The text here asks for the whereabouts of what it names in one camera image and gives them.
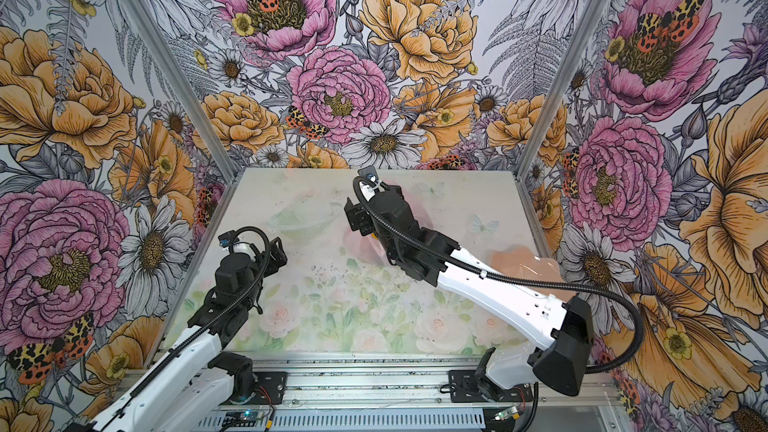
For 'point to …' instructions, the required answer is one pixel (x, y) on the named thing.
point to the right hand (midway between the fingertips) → (367, 201)
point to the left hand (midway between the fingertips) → (268, 254)
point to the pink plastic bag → (367, 248)
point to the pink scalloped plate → (518, 260)
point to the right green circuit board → (511, 412)
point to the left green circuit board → (240, 419)
